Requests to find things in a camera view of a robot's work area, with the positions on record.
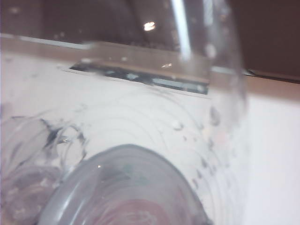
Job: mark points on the clear grey faceted plastic mug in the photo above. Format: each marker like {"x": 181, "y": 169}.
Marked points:
{"x": 28, "y": 178}

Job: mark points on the brown desk partition screen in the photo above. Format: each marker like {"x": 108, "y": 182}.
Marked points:
{"x": 269, "y": 35}

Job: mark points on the red label mineral water bottle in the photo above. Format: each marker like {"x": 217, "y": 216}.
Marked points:
{"x": 131, "y": 187}

